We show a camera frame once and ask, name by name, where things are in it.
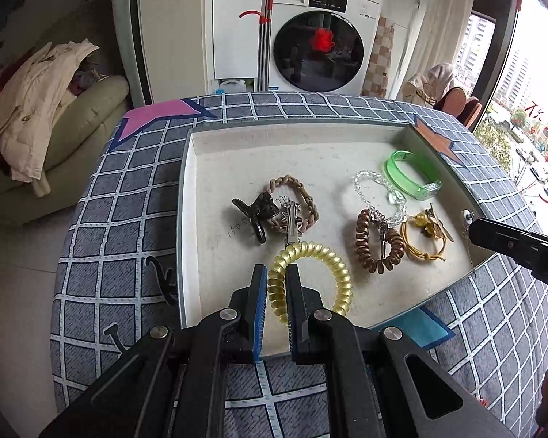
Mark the beige sofa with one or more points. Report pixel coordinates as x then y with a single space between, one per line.
86 123

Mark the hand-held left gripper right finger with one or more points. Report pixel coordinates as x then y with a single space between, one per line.
296 310

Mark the white curtain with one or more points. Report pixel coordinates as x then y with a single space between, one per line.
434 18

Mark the white tall cabinet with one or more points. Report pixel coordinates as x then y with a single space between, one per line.
178 32

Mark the black claw hair clip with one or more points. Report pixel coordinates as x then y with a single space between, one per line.
260 207

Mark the beige cloth bundle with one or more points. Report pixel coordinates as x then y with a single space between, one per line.
440 75

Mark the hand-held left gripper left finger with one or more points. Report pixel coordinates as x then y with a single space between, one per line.
258 310

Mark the white shallow tray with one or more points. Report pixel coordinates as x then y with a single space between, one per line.
237 169

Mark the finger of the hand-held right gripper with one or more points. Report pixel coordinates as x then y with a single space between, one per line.
497 239

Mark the cream jacket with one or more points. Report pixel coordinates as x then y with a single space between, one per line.
27 96

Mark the purple cloth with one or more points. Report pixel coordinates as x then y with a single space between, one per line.
80 82

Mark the grey checked star tablecloth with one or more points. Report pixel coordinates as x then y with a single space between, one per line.
118 200

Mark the white plastic jug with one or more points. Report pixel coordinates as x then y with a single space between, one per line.
230 87

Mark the silver metal hair clip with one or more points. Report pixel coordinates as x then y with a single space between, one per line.
291 223

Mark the brown round-back chair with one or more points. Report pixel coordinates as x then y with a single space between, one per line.
472 114
452 100

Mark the black window frame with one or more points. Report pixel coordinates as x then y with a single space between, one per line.
507 18

